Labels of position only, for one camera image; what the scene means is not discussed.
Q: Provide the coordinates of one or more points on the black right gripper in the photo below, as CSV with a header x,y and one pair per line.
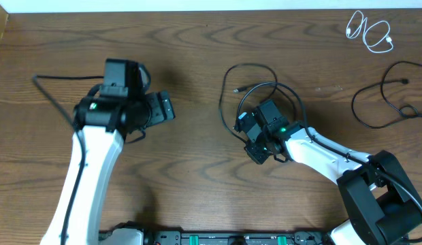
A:
x,y
250,148

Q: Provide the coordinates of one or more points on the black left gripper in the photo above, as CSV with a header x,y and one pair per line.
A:
x,y
159,113

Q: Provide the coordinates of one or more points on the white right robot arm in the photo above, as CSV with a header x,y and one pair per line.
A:
x,y
383,206

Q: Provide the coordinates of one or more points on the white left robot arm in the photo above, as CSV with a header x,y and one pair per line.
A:
x,y
110,111

